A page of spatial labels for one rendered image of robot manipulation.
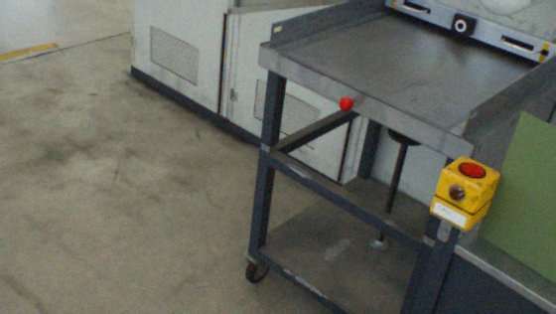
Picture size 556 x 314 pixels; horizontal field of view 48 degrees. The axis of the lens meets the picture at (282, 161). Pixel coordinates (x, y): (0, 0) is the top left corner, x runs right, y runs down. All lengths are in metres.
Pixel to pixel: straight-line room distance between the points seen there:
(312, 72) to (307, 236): 0.69
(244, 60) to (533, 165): 1.72
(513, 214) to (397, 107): 0.39
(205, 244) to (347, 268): 0.55
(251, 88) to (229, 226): 0.65
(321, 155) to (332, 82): 1.05
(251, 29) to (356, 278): 1.15
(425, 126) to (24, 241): 1.45
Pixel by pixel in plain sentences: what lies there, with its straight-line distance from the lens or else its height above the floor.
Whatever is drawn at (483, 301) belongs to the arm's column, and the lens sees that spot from 1.28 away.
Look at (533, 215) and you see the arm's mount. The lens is 1.20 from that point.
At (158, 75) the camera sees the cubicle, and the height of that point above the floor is 0.10.
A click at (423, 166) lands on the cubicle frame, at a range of 2.30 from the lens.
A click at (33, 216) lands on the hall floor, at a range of 2.42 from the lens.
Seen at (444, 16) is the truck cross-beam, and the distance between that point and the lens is 1.94.
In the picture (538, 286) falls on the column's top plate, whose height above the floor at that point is 0.75.
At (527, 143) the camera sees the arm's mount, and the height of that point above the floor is 0.97.
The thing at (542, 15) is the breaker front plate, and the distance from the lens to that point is 1.83.
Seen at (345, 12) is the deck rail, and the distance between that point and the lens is 1.86.
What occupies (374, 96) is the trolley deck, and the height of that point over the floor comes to 0.85.
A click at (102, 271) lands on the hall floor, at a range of 2.17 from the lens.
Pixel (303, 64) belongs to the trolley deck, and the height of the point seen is 0.85.
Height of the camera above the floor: 1.48
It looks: 33 degrees down
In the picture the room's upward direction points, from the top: 8 degrees clockwise
